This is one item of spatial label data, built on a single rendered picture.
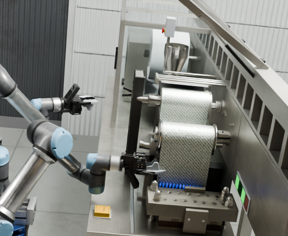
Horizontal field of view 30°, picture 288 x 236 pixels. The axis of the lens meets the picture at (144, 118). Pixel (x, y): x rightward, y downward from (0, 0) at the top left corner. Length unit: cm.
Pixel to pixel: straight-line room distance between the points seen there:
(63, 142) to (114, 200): 55
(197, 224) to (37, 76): 355
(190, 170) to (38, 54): 334
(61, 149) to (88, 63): 337
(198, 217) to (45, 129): 76
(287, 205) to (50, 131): 99
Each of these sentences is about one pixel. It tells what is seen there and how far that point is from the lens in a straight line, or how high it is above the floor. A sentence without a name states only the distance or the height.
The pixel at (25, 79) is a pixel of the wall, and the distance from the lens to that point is 565.
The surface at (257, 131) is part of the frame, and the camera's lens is 210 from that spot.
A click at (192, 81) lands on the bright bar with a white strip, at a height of 145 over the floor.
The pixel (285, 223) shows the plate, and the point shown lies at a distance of 172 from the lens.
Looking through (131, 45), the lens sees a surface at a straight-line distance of 336.
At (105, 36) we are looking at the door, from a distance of 542.
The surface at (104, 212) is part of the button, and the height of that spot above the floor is 92.
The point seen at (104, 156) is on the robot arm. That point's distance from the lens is 245.
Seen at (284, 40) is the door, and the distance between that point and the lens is 570.
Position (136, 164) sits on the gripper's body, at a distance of 244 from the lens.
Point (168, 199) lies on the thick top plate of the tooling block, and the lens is 239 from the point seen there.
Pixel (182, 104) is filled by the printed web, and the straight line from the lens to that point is 263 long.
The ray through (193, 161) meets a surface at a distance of 249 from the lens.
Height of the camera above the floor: 214
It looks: 20 degrees down
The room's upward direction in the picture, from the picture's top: 7 degrees clockwise
